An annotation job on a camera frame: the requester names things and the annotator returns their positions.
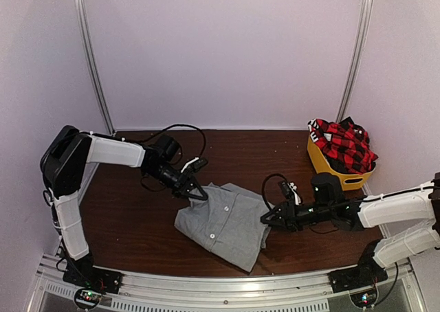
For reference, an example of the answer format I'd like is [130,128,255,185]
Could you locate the left black cable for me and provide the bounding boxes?
[123,123,207,161]

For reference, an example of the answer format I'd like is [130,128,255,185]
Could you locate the right black cable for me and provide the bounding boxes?
[261,173,289,210]

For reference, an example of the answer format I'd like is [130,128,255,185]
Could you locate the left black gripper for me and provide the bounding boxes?
[146,161,208,201]

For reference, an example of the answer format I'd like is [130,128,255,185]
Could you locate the right aluminium frame post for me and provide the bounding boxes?
[336,0,374,122]

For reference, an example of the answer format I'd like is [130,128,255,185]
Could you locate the left circuit board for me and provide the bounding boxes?
[74,288,102,310]

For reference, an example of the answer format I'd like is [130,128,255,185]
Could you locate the black cable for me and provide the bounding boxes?
[261,173,289,210]
[123,123,207,161]

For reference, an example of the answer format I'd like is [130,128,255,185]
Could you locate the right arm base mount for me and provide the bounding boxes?
[329,265,388,293]

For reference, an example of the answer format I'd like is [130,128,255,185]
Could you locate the left aluminium frame post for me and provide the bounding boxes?
[74,0,116,135]

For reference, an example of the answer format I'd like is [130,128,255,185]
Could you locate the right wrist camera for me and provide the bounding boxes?
[278,181,303,205]

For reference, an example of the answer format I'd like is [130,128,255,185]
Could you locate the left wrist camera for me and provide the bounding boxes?
[180,157,208,175]

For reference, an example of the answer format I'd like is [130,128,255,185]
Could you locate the red black plaid shirt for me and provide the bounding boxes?
[307,117,378,175]

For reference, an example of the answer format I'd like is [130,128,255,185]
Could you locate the grey long sleeve shirt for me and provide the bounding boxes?
[174,183,271,273]

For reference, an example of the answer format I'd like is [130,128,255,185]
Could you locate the yellow plastic bin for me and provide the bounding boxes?
[307,137,374,191]

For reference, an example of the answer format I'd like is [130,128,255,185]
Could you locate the aluminium frame post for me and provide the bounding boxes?
[336,0,374,122]
[74,0,116,135]

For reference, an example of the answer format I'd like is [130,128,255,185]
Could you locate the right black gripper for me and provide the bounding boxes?
[261,199,334,233]

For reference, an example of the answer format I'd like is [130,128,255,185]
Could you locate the circuit board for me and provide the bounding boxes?
[74,288,102,310]
[350,289,378,309]

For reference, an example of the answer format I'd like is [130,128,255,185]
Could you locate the right circuit board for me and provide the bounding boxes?
[350,289,378,309]

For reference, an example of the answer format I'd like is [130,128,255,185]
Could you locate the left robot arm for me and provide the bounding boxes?
[39,125,208,287]

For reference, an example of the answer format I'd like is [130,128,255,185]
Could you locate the front aluminium rail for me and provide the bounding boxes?
[25,254,427,311]

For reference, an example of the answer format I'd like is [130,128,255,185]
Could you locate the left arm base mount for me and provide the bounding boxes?
[63,265,122,294]

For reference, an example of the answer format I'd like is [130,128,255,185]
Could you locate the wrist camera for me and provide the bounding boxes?
[278,181,303,205]
[180,157,208,175]

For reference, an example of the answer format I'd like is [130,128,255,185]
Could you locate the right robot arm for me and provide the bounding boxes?
[261,172,439,286]

